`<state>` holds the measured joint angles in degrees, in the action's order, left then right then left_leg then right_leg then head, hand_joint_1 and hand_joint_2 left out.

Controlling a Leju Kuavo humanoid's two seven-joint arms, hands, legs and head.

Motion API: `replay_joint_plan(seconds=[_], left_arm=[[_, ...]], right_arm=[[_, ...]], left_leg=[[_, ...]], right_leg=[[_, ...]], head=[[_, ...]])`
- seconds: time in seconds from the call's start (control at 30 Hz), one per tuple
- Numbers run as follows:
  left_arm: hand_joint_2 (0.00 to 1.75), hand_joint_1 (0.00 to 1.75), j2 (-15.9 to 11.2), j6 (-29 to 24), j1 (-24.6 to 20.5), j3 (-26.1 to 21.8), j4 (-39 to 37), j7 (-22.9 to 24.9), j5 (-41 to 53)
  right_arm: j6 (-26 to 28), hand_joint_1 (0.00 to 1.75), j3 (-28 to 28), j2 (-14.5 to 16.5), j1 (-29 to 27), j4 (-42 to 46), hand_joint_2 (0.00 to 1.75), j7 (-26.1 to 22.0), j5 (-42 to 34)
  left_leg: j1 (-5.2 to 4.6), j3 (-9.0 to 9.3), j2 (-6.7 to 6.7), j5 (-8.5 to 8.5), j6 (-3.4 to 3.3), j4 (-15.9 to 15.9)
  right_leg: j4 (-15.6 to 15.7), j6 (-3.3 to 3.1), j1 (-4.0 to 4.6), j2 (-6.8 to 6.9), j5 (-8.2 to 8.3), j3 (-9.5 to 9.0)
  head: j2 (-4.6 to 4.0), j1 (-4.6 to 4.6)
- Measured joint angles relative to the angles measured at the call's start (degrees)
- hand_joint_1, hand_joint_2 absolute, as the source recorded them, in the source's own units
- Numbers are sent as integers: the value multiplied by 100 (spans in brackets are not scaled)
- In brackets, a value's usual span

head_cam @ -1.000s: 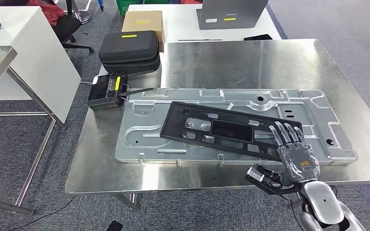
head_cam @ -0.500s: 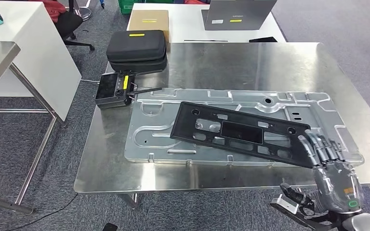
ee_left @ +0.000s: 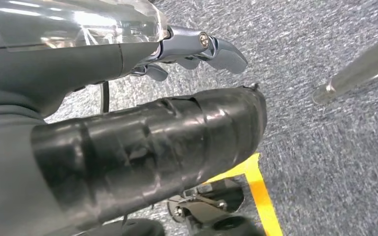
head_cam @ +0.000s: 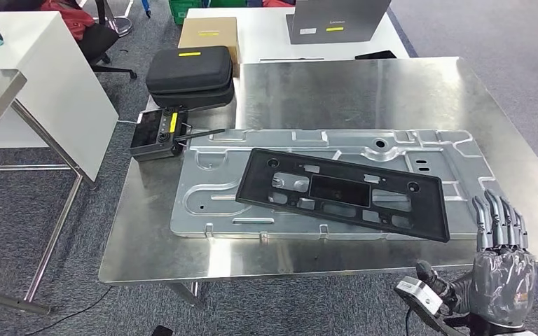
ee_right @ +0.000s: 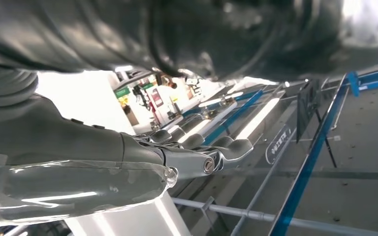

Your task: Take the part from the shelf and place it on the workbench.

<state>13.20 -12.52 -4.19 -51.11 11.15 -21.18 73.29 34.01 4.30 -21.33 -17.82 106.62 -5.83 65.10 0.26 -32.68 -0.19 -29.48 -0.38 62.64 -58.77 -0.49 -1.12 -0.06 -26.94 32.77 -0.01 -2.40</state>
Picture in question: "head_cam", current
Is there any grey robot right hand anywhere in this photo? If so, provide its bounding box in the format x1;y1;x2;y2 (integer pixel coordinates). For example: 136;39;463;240
415;189;538;330

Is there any black plastic plate bracket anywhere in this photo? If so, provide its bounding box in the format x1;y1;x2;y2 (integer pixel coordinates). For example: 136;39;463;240
235;148;451;244

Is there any stainless steel workbench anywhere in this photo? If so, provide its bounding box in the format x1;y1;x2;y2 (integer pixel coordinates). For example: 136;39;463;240
98;56;538;309

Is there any black flat pad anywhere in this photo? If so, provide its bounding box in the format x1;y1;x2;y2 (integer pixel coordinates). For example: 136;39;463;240
354;50;397;60

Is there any stamped silver metal panel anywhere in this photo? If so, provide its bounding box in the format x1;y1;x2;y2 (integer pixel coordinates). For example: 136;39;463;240
170;129;497;242

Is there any grey laptop box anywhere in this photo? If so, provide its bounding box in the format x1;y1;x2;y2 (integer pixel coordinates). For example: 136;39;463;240
286;0;393;45

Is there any white table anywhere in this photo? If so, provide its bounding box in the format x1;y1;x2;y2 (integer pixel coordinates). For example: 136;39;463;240
186;6;410;65

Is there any black device with yellow label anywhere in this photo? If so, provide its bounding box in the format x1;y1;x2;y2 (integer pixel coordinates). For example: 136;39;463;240
130;107;227;162

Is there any black case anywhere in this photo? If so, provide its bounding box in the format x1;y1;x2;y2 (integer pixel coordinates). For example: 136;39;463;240
145;45;236;112

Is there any brown cardboard box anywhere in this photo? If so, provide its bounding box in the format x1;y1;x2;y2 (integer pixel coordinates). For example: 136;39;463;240
178;17;241;78

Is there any green plastic crate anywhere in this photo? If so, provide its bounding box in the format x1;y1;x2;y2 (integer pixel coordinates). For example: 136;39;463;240
168;0;205;27

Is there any chrome round stool base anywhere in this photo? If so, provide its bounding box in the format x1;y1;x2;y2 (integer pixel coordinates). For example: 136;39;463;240
106;0;134;38

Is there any black office chair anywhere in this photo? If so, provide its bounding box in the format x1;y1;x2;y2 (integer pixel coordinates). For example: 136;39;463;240
76;0;137;80

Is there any white board panel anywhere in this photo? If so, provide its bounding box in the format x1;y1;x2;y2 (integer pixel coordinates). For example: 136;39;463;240
0;11;120;183

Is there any red jacket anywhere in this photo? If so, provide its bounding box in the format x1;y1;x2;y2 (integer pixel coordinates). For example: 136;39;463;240
40;0;96;42

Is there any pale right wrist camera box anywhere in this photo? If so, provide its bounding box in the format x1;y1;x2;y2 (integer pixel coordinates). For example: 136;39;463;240
394;276;444;321

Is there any thin black floor cable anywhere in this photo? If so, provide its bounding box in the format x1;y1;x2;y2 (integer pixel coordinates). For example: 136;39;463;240
22;286;112;336

